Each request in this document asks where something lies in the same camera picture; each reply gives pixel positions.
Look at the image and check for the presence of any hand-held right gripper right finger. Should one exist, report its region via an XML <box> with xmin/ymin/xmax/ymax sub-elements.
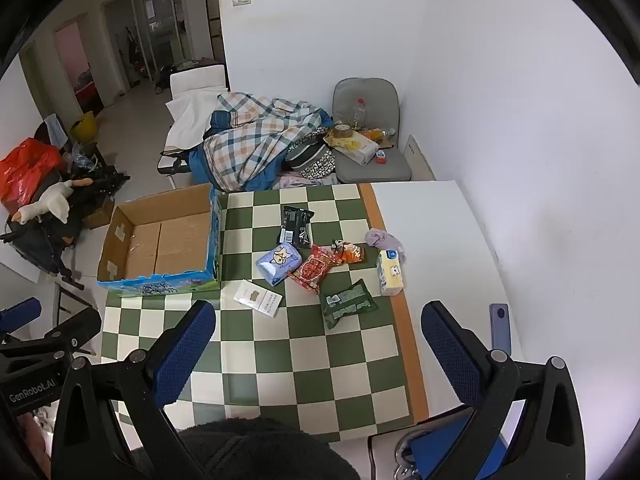
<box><xmin>421</xmin><ymin>301</ymin><xmax>586</xmax><ymax>480</ymax></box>

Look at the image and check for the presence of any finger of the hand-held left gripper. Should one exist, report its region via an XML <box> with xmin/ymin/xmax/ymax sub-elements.
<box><xmin>0</xmin><ymin>297</ymin><xmax>42</xmax><ymax>335</ymax></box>
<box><xmin>45</xmin><ymin>306</ymin><xmax>104</xmax><ymax>357</ymax></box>

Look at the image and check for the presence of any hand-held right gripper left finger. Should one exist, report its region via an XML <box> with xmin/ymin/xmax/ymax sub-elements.
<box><xmin>52</xmin><ymin>300</ymin><xmax>218</xmax><ymax>480</ymax></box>

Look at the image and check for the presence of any cardboard box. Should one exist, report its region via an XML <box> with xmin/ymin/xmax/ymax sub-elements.
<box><xmin>96</xmin><ymin>183</ymin><xmax>223</xmax><ymax>297</ymax></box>

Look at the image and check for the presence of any purple plush cloth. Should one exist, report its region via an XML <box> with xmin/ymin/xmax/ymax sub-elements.
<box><xmin>364</xmin><ymin>227</ymin><xmax>407</xmax><ymax>263</ymax></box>

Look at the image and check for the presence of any orange panda snack packet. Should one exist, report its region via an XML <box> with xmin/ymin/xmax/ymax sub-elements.
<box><xmin>331</xmin><ymin>240</ymin><xmax>366</xmax><ymax>266</ymax></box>

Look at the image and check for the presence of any blue smartphone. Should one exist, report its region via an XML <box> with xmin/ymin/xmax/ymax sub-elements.
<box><xmin>488</xmin><ymin>303</ymin><xmax>511</xmax><ymax>353</ymax></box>

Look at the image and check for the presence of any black folded stroller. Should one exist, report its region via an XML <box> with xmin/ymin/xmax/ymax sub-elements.
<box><xmin>0</xmin><ymin>164</ymin><xmax>131</xmax><ymax>291</ymax></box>

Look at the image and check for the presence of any white cigarette box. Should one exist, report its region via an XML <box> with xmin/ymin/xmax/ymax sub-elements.
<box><xmin>233</xmin><ymin>280</ymin><xmax>282</xmax><ymax>318</ymax></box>

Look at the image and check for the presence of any yellow tissue pack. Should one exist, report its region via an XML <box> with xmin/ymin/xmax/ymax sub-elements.
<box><xmin>376</xmin><ymin>249</ymin><xmax>405</xmax><ymax>297</ymax></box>

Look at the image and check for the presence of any blue bag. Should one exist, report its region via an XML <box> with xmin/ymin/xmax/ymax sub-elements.
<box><xmin>367</xmin><ymin>407</ymin><xmax>506</xmax><ymax>480</ymax></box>

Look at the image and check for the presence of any green snack packet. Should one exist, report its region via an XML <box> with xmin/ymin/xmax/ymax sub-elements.
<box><xmin>320</xmin><ymin>278</ymin><xmax>376</xmax><ymax>331</ymax></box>

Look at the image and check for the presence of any white goose plush toy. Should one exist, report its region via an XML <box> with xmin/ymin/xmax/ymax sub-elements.
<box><xmin>11</xmin><ymin>179</ymin><xmax>94</xmax><ymax>225</ymax></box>

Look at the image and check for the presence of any black fleece garment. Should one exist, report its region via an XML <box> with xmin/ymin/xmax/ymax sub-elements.
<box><xmin>177</xmin><ymin>417</ymin><xmax>361</xmax><ymax>480</ymax></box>

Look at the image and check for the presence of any green checkered table mat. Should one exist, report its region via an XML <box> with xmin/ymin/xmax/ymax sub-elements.
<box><xmin>100</xmin><ymin>182</ymin><xmax>431</xmax><ymax>443</ymax></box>

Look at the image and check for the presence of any blue tissue packet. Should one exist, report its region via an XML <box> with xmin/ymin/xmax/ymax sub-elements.
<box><xmin>255</xmin><ymin>241</ymin><xmax>304</xmax><ymax>286</ymax></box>

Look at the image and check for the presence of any red plastic bag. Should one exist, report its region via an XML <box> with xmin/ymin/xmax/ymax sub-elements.
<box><xmin>0</xmin><ymin>138</ymin><xmax>63</xmax><ymax>206</ymax></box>

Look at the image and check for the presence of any red snack packet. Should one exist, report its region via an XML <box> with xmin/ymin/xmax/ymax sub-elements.
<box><xmin>290</xmin><ymin>245</ymin><xmax>335</xmax><ymax>295</ymax></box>

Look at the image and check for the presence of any black snack packet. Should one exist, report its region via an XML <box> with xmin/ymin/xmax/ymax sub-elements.
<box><xmin>277</xmin><ymin>205</ymin><xmax>315</xmax><ymax>249</ymax></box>

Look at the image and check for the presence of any white leaning panel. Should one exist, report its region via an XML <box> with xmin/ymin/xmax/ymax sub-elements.
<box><xmin>404</xmin><ymin>135</ymin><xmax>437</xmax><ymax>182</ymax></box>

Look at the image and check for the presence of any yellow bucket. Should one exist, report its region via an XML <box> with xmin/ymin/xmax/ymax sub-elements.
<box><xmin>70</xmin><ymin>111</ymin><xmax>98</xmax><ymax>144</ymax></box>

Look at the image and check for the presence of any grey chair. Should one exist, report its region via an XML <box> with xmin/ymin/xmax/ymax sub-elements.
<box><xmin>332</xmin><ymin>78</ymin><xmax>413</xmax><ymax>184</ymax></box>

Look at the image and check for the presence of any plaid blanket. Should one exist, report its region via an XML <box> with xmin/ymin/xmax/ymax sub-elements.
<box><xmin>189</xmin><ymin>92</ymin><xmax>333</xmax><ymax>193</ymax></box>

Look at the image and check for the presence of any cream tissue box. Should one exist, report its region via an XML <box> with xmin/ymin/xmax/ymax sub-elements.
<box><xmin>325</xmin><ymin>130</ymin><xmax>380</xmax><ymax>166</ymax></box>

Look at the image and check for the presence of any black patterned cloth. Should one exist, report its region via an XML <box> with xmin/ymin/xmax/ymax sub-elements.
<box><xmin>284</xmin><ymin>139</ymin><xmax>337</xmax><ymax>181</ymax></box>

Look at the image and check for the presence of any white bed sheet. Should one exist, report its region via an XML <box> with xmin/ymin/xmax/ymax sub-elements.
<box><xmin>165</xmin><ymin>91</ymin><xmax>226</xmax><ymax>151</ymax></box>

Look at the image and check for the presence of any glass sliding door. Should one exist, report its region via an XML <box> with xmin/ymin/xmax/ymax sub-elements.
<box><xmin>102</xmin><ymin>0</ymin><xmax>195</xmax><ymax>95</ymax></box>

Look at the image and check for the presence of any metal key ring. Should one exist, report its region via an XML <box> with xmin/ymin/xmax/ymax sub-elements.
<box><xmin>394</xmin><ymin>435</ymin><xmax>421</xmax><ymax>480</ymax></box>

